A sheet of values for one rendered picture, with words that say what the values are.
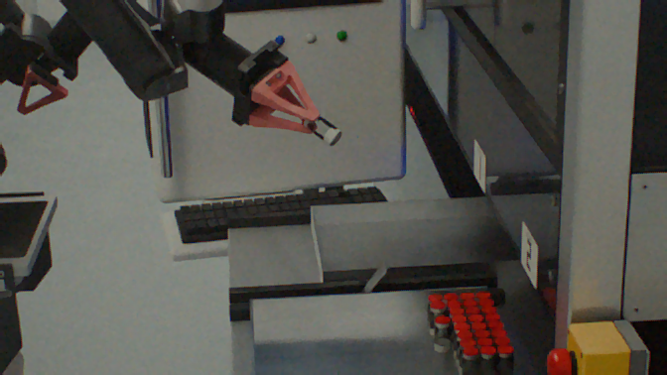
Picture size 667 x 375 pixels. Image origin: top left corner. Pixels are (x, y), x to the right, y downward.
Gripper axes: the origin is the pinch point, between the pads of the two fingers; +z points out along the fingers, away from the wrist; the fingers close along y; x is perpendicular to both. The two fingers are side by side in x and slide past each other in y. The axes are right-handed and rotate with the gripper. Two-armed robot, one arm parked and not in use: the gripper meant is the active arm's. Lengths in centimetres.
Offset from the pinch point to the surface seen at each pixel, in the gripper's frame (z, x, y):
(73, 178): -171, -125, 279
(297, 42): -39, -57, 57
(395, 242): 4, -28, 51
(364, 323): 12.5, -4.3, 37.4
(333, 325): 9.3, -1.2, 37.9
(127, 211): -134, -115, 257
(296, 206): -21, -37, 73
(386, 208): -2, -35, 54
